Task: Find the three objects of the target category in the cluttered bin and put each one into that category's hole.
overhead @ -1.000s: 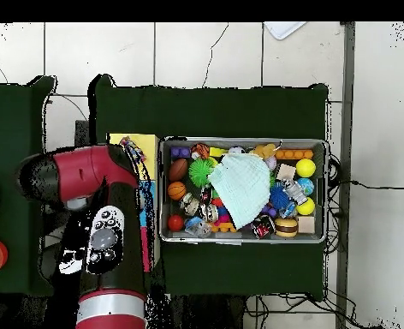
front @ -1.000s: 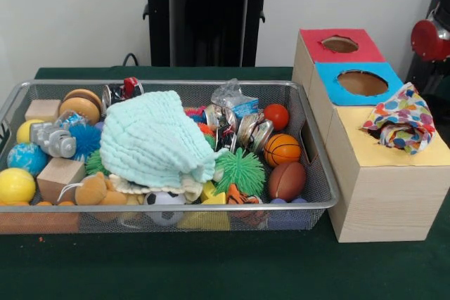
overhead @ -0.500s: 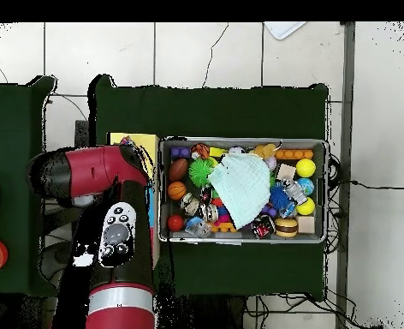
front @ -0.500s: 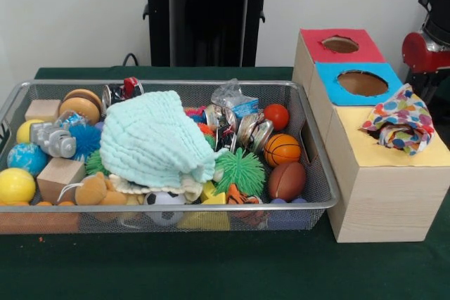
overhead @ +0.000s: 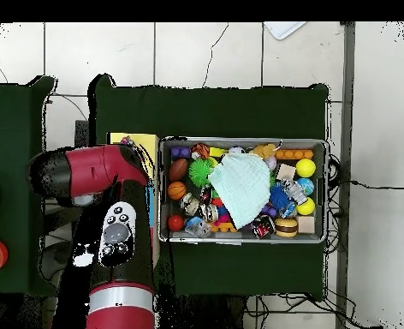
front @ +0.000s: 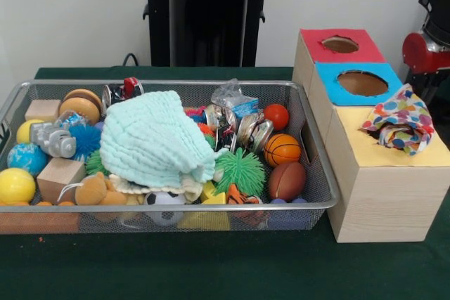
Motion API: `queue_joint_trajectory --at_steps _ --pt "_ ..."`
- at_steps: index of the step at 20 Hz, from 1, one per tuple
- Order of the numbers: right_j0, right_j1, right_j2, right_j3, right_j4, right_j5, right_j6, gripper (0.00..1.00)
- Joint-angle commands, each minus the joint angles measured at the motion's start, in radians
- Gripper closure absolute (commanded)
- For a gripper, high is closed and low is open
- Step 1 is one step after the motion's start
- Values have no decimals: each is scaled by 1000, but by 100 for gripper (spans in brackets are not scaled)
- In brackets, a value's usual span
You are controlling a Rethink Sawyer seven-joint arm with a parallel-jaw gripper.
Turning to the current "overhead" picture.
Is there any black upright panel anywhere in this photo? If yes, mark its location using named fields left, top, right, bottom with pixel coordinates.
left=73, top=119, right=91, bottom=148

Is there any yellow plastic ball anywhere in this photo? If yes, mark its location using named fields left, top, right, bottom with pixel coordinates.
left=295, top=158, right=317, bottom=178

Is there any orange tiger plush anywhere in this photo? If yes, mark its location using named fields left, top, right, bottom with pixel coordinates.
left=190, top=142, right=211, bottom=161

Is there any mint green muslin cloth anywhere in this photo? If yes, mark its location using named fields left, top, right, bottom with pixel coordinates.
left=207, top=152, right=272, bottom=230

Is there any plain wooden cube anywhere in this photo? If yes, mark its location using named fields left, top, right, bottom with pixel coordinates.
left=276, top=163, right=297, bottom=182

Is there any silver wire mesh bin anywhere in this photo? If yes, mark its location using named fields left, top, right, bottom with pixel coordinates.
left=157, top=135, right=329, bottom=245

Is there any small brown football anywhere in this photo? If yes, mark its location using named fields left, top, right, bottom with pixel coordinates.
left=168, top=158, right=189, bottom=182

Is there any red and black soda can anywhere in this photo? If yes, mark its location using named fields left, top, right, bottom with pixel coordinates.
left=251, top=214, right=276, bottom=240

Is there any white tray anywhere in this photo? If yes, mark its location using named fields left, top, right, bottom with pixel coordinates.
left=263, top=21, right=307, bottom=41

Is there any small orange basketball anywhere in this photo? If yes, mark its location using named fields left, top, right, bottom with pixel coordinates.
left=166, top=180, right=187, bottom=201

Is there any red rubber ball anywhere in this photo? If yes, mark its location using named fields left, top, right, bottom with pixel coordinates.
left=166, top=214, right=185, bottom=233

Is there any dark green tablecloth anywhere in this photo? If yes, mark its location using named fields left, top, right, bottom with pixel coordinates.
left=88, top=73, right=330, bottom=302
left=0, top=75, right=59, bottom=297

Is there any wooden box with three holes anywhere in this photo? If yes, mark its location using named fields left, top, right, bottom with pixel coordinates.
left=105, top=132, right=162, bottom=268

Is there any blue marbled ball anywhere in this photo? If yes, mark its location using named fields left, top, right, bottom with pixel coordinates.
left=296, top=176, right=315, bottom=196

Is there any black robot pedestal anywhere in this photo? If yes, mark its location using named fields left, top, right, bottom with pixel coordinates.
left=155, top=294, right=247, bottom=329

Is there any blue spiky rubber ball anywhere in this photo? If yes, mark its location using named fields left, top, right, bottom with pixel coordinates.
left=269, top=184, right=291, bottom=211

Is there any green spiky rubber ball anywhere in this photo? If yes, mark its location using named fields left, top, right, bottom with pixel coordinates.
left=187, top=157, right=218, bottom=188

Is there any toy hamburger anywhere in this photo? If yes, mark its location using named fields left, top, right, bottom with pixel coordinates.
left=274, top=217, right=299, bottom=238

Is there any grey toy robot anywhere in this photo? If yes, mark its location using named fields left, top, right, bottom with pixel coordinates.
left=281, top=178, right=308, bottom=206

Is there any black floor cable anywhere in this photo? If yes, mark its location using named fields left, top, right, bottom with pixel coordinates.
left=338, top=179, right=404, bottom=190

